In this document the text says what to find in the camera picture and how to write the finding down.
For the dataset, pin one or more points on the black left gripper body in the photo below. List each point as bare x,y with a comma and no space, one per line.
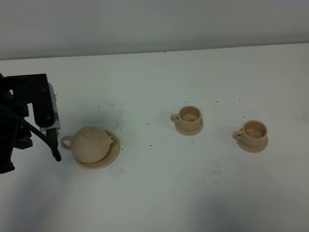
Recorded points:
12,132

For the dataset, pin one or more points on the beige teapot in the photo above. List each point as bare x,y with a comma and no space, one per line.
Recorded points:
89,144

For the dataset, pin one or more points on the left beige saucer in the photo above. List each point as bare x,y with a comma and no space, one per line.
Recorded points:
187,132

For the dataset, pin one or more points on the right beige saucer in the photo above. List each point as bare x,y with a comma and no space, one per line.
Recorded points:
250,149

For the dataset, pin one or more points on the left beige teacup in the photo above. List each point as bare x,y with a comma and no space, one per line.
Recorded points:
188,118

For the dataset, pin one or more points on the beige teacup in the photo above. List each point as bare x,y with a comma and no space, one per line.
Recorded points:
253,133
188,118

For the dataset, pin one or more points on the right beige teacup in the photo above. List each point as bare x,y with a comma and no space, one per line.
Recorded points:
253,133

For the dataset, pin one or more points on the large beige teapot saucer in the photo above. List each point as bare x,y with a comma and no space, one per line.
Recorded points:
111,156

